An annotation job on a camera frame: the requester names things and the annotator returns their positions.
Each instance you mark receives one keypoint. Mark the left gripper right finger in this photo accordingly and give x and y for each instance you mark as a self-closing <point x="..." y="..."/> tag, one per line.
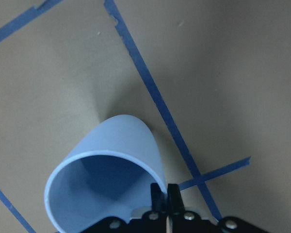
<point x="175" y="203"/>

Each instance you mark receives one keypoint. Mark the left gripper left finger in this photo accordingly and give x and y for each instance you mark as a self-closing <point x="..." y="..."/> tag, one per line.
<point x="158" y="199"/>

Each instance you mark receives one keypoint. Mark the light blue plastic cup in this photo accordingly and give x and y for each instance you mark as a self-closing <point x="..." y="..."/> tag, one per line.
<point x="109" y="173"/>

